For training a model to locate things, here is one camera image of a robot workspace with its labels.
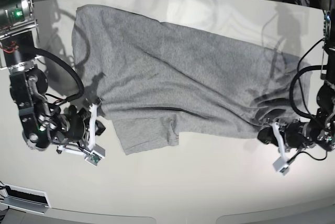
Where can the grey t-shirt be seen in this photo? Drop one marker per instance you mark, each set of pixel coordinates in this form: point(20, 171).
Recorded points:
point(157, 80)

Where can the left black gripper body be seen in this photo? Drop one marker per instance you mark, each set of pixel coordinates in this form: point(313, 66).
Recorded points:
point(296, 135)

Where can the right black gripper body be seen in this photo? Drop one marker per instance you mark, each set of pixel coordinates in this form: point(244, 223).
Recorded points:
point(76, 125)

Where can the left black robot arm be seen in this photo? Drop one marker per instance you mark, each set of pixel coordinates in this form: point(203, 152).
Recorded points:
point(320, 129)

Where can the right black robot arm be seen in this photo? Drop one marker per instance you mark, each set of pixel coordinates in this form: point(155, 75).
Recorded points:
point(43, 123)

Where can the white cable tray box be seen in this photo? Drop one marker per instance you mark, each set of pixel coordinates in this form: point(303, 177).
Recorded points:
point(24, 199)

